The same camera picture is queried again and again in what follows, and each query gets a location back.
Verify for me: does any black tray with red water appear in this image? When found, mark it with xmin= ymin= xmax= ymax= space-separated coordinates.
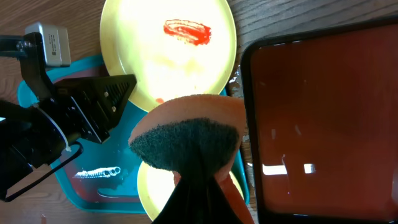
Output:
xmin=241 ymin=16 xmax=397 ymax=223

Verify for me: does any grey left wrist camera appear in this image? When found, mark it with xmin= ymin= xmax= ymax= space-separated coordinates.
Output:
xmin=25 ymin=22 xmax=71 ymax=67

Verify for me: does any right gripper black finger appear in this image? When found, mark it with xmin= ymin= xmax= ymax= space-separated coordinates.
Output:
xmin=153 ymin=175 xmax=242 ymax=224

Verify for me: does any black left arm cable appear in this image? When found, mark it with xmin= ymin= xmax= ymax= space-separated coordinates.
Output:
xmin=2 ymin=141 xmax=84 ymax=203

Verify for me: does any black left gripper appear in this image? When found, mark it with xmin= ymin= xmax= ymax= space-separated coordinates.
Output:
xmin=1 ymin=32 xmax=137 ymax=199

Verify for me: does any teal plastic tray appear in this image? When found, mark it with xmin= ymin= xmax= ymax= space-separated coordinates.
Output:
xmin=17 ymin=55 xmax=250 ymax=214

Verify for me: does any orange sponge with green pad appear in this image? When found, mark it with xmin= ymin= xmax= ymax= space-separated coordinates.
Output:
xmin=129 ymin=94 xmax=253 ymax=223

